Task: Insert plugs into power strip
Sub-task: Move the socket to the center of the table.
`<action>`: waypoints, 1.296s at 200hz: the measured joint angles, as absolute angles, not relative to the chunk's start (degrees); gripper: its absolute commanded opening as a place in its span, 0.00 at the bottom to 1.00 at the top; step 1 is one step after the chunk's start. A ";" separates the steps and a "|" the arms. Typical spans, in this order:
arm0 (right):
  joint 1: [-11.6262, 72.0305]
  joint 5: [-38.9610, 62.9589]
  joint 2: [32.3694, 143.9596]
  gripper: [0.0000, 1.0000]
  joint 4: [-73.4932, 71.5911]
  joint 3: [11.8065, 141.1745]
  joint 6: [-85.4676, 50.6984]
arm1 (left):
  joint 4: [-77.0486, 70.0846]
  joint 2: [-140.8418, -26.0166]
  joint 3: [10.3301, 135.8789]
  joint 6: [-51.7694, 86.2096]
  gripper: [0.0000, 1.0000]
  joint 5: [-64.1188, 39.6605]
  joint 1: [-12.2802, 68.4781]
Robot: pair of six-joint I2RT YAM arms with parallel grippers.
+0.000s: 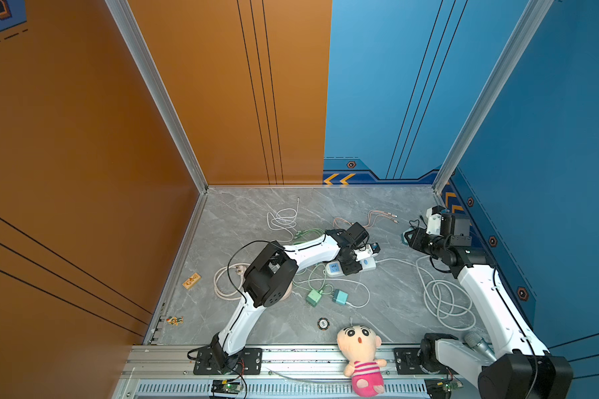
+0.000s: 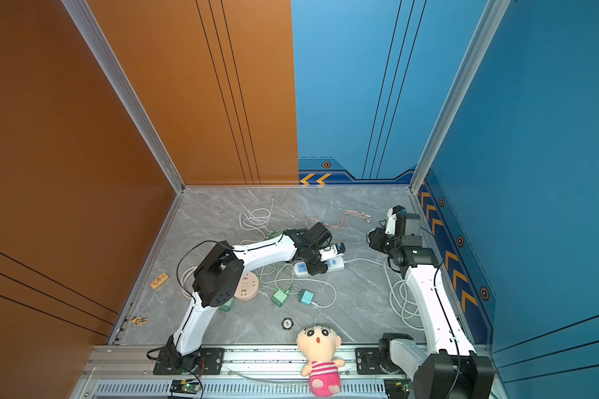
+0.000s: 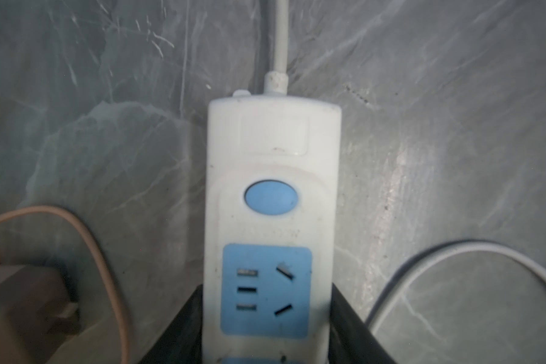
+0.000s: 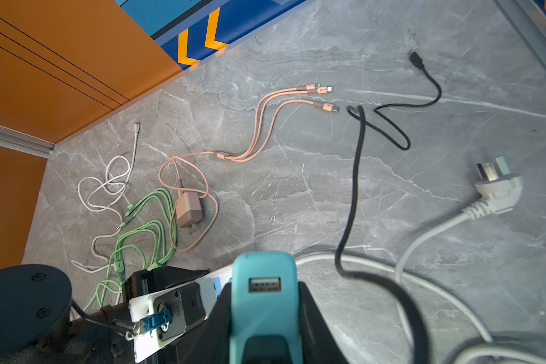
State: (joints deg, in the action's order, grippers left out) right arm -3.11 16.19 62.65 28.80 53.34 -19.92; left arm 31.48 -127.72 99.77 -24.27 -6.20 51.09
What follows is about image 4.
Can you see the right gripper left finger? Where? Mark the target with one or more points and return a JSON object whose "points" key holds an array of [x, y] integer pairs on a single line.
{"points": [[210, 341]]}

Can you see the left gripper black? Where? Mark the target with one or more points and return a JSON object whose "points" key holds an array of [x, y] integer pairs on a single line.
{"points": [[145, 282]]}

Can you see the white blue power strip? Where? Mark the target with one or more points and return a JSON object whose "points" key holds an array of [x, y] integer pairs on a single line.
{"points": [[220, 278]]}

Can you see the white three-pin plug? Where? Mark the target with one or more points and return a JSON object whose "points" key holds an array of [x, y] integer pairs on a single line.
{"points": [[499, 189]]}

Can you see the pink charger adapter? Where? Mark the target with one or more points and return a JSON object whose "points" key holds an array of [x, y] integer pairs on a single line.
{"points": [[188, 210]]}

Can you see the teal charger with black cable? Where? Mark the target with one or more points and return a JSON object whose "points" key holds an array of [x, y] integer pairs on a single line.
{"points": [[265, 325]]}

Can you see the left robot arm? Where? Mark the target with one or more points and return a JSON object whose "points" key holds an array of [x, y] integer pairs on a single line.
{"points": [[41, 323]]}

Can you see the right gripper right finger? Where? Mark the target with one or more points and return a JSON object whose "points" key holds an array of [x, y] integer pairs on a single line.
{"points": [[319, 346]]}

